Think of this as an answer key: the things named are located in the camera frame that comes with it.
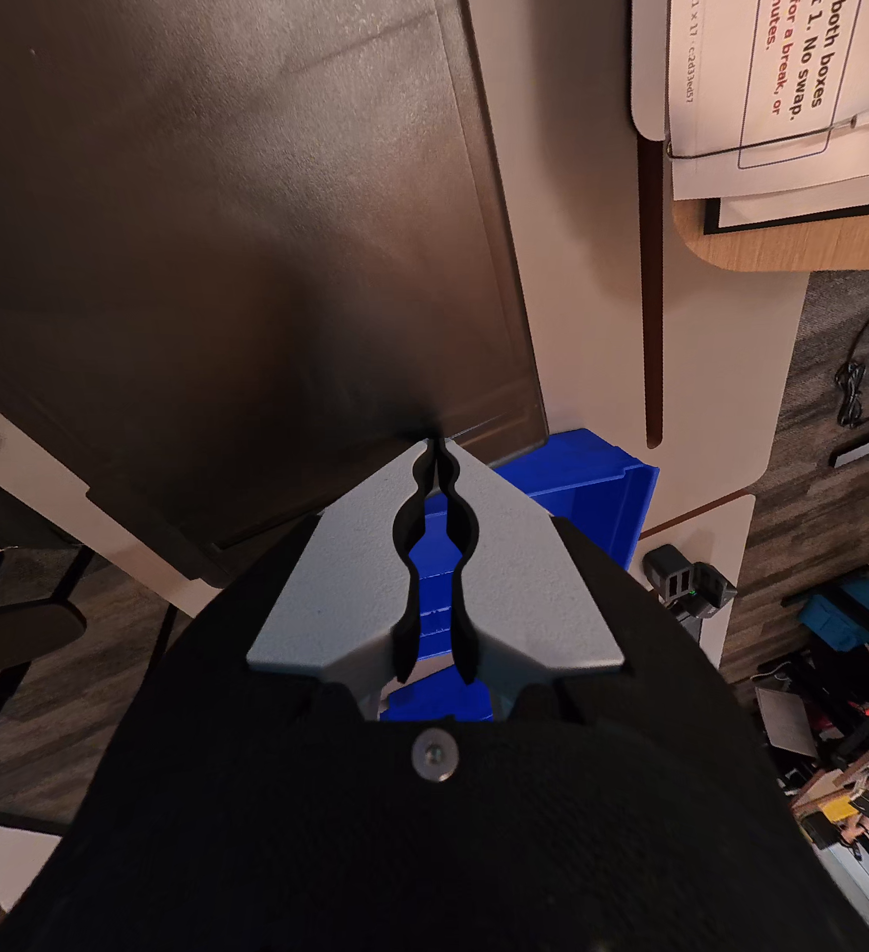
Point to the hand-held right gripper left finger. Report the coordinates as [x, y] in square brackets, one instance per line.
[330, 595]

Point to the grey flat pad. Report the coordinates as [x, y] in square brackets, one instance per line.
[784, 721]

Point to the light wooden board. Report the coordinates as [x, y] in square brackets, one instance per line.
[777, 253]

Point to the black framed card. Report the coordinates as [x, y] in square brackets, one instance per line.
[711, 216]

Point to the black drawer cabinet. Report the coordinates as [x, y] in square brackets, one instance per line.
[219, 260]

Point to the black battery charger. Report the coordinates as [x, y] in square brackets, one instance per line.
[665, 576]

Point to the black action camera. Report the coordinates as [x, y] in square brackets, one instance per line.
[713, 591]

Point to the white clipboard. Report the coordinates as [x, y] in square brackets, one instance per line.
[646, 59]

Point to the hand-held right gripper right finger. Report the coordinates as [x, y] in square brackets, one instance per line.
[546, 595]

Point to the blue plastic bin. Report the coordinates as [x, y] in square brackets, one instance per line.
[591, 483]

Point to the blue tool bag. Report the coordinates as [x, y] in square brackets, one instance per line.
[836, 617]

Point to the printed paper sheet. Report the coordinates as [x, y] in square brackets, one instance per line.
[717, 74]

